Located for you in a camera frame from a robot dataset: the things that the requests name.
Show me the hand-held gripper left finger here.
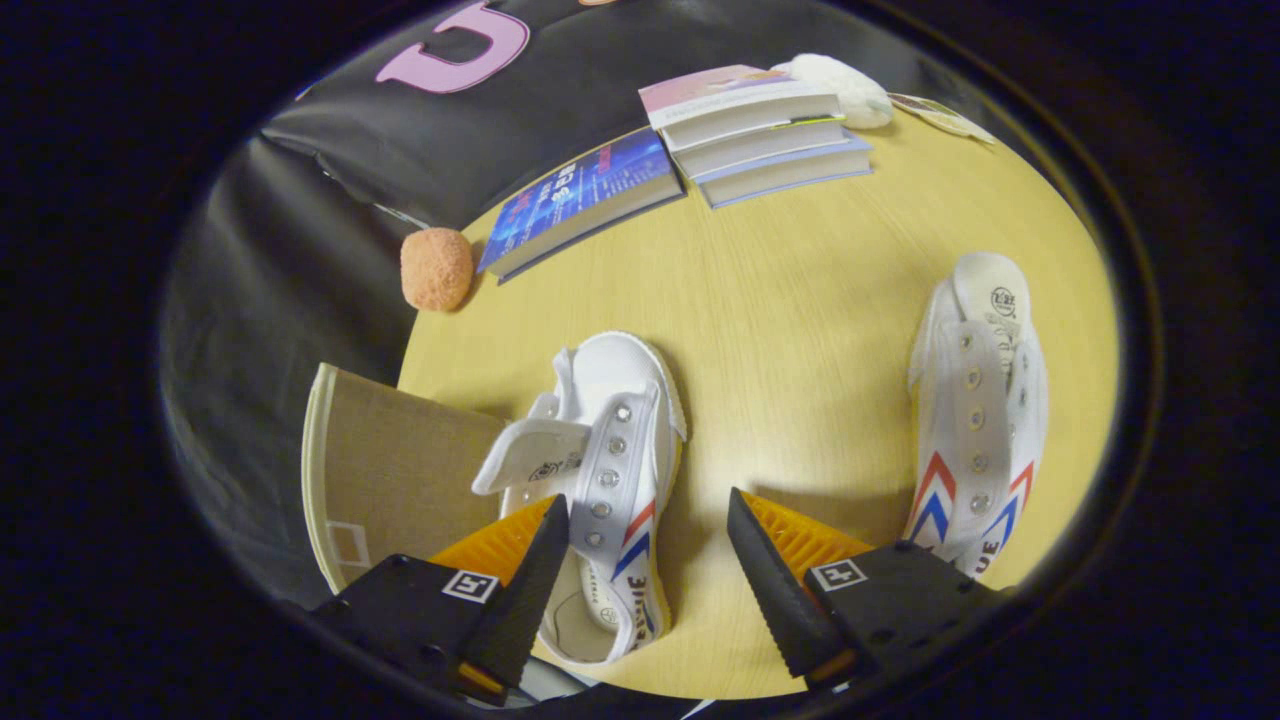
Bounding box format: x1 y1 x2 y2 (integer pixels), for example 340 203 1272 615
308 495 571 706

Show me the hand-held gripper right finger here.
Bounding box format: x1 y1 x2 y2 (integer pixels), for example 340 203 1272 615
726 487 1006 693

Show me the beige fabric storage box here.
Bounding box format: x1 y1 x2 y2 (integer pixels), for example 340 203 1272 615
302 362 511 593

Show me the white canvas shoe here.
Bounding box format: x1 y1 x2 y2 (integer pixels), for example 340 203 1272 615
472 331 689 669
905 251 1049 581

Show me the orange fluffy ball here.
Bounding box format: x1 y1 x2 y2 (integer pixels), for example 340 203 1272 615
400 227 475 312

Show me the pale blue cover book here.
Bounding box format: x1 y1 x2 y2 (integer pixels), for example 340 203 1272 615
695 135 876 210

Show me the grey book with green tab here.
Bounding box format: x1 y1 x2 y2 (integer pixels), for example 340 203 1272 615
675 118 853 182

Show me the pink cover book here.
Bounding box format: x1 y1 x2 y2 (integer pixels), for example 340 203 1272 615
638 64 846 153

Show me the white divided grain plate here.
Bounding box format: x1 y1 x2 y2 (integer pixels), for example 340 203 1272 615
885 92 996 144

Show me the white fluffy ball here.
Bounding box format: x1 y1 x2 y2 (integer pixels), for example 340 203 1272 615
770 53 894 131

